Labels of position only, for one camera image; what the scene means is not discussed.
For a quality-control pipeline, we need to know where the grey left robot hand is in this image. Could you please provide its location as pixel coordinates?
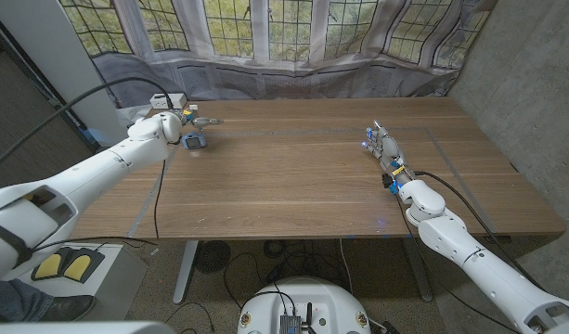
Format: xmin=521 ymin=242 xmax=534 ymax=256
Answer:
xmin=179 ymin=107 xmax=225 ymax=135

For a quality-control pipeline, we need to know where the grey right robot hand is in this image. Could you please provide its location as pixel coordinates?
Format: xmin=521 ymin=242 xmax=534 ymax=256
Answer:
xmin=360 ymin=120 xmax=416 ymax=186

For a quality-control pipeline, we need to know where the small blue toy camera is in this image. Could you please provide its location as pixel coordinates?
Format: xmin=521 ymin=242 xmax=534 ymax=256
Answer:
xmin=181 ymin=132 xmax=208 ymax=150

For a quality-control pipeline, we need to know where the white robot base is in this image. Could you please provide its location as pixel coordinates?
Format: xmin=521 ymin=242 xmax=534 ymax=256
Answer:
xmin=237 ymin=276 xmax=372 ymax=334

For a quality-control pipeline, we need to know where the white power outlet box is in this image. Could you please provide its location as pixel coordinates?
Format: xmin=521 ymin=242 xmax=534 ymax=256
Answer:
xmin=149 ymin=93 xmax=188 ymax=110

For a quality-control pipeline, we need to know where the printed window backdrop cloth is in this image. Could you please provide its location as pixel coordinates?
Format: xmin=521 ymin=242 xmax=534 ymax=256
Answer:
xmin=58 ymin=0 xmax=498 ymax=110

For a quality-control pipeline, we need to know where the grey table leg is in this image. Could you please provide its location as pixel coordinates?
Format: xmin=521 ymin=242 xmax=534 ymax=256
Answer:
xmin=402 ymin=237 xmax=434 ymax=302

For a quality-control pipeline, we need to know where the round black fan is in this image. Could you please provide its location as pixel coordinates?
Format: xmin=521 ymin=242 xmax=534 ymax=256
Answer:
xmin=194 ymin=239 xmax=232 ymax=275

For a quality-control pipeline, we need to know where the white table leg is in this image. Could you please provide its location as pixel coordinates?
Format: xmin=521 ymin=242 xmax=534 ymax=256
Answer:
xmin=173 ymin=239 xmax=200 ymax=302

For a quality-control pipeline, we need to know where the white pillar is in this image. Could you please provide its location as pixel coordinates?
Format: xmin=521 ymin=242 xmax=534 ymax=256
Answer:
xmin=0 ymin=0 xmax=130 ymax=148

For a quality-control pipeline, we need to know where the white pedal platform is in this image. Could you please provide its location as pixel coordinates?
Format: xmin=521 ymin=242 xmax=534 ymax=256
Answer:
xmin=0 ymin=241 xmax=149 ymax=322

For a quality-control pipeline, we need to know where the yellow black foot pedal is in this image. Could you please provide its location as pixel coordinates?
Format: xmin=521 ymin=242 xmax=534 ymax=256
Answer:
xmin=32 ymin=252 xmax=70 ymax=282
xmin=63 ymin=248 xmax=106 ymax=284

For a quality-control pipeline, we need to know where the silver module on base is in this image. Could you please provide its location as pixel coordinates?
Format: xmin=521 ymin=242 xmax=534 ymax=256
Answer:
xmin=278 ymin=314 xmax=303 ymax=334

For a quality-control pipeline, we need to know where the person's black shoe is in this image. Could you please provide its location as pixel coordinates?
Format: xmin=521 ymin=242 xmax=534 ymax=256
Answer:
xmin=40 ymin=295 xmax=97 ymax=323

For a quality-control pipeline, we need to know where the person's blue jeans leg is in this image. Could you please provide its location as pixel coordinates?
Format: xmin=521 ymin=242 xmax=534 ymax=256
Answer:
xmin=0 ymin=277 xmax=56 ymax=324

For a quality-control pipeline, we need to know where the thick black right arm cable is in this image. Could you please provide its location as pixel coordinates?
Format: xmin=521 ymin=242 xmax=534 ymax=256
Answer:
xmin=413 ymin=170 xmax=547 ymax=292

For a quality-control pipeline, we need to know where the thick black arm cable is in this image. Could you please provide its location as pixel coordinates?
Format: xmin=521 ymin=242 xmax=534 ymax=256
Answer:
xmin=0 ymin=76 xmax=175 ymax=177
xmin=413 ymin=170 xmax=547 ymax=292

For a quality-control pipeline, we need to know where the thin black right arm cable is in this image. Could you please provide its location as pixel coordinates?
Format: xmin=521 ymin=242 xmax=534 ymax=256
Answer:
xmin=395 ymin=192 xmax=523 ymax=334

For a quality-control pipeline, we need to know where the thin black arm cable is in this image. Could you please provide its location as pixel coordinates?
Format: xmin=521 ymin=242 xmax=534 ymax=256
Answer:
xmin=31 ymin=157 xmax=168 ymax=254
xmin=395 ymin=192 xmax=523 ymax=334

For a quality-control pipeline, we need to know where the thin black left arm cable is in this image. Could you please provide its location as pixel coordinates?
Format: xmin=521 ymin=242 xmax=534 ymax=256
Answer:
xmin=31 ymin=157 xmax=168 ymax=254

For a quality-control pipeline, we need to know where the white floor cable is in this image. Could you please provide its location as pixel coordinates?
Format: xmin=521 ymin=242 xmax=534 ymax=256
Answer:
xmin=338 ymin=238 xmax=355 ymax=294

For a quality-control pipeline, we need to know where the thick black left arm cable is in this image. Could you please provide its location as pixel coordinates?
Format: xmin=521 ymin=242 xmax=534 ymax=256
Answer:
xmin=0 ymin=76 xmax=175 ymax=177

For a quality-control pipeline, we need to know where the black cable coil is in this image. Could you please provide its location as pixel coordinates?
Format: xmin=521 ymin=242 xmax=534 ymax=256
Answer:
xmin=264 ymin=238 xmax=292 ymax=260

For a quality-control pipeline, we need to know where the black looping floor cable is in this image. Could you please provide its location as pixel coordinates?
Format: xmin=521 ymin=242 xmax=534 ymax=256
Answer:
xmin=222 ymin=251 xmax=285 ymax=311

